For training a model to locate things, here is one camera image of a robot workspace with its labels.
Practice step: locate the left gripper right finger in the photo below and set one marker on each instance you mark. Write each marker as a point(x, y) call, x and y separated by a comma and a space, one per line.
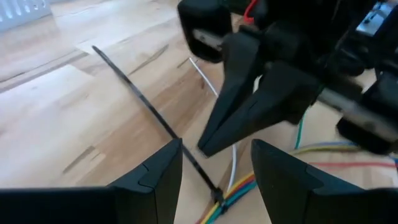
point(311, 199)

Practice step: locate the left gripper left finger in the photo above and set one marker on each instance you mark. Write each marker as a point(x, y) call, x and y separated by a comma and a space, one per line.
point(109, 205)

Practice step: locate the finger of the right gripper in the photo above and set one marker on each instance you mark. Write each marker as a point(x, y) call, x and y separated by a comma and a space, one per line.
point(239, 68)
point(280, 96)

